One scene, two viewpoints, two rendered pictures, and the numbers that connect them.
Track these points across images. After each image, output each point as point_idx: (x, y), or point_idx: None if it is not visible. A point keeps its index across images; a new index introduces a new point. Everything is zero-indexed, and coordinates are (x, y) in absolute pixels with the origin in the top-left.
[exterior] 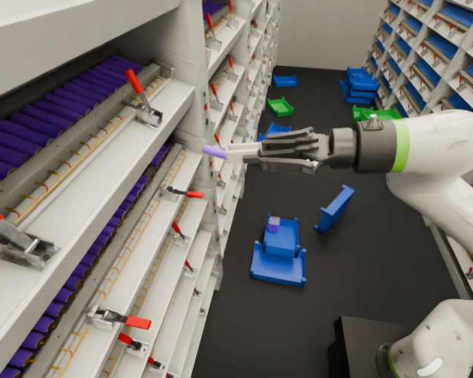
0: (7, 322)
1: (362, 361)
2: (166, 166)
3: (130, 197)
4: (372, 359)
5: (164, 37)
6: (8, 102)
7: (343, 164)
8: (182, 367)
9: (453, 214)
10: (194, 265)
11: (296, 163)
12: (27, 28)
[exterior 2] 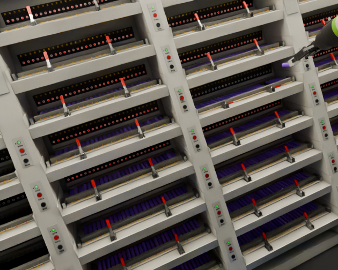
0: (205, 73)
1: None
2: (275, 82)
3: (253, 89)
4: None
5: (281, 31)
6: (226, 54)
7: (320, 43)
8: (267, 214)
9: None
10: (296, 159)
11: (301, 50)
12: (223, 27)
